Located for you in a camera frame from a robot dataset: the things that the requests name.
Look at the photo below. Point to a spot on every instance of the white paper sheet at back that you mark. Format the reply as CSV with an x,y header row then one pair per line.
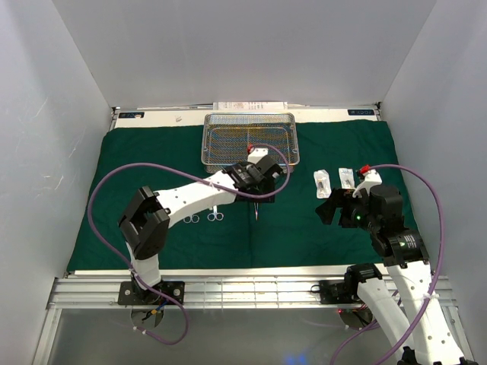
x,y
253,106

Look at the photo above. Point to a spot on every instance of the blue label right corner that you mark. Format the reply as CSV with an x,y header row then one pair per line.
x,y
361,112

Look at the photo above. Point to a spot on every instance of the aluminium front frame rail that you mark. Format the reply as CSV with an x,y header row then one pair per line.
x,y
198,293

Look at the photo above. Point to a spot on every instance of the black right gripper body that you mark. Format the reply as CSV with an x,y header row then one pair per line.
x,y
354,209

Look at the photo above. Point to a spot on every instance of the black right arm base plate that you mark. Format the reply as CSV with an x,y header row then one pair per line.
x,y
333,292

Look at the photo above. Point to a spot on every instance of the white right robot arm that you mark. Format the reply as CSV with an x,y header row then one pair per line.
x,y
414,323

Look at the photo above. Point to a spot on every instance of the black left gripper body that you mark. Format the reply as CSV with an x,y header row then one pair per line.
x,y
265,188

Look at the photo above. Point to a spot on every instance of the clear pouch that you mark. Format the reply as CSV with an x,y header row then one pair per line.
x,y
322,183
346,177

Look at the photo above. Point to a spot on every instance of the dark green surgical drape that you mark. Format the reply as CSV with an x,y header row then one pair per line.
x,y
288,233

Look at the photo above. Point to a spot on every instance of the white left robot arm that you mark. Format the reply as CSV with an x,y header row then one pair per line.
x,y
147,219

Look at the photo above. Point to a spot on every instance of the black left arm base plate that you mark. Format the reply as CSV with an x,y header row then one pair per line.
x,y
130,294

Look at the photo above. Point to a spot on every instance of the blue label corner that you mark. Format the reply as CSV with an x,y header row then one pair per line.
x,y
131,115
361,112

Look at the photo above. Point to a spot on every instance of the metal wire mesh tray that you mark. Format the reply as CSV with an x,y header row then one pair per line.
x,y
227,136

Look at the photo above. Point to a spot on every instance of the blue label left corner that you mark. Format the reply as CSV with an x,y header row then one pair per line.
x,y
131,115

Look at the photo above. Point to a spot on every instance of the silver surgical scissors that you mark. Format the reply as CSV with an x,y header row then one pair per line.
x,y
192,219
214,214

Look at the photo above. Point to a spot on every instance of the silver tweezers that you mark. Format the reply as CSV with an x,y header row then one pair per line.
x,y
256,210

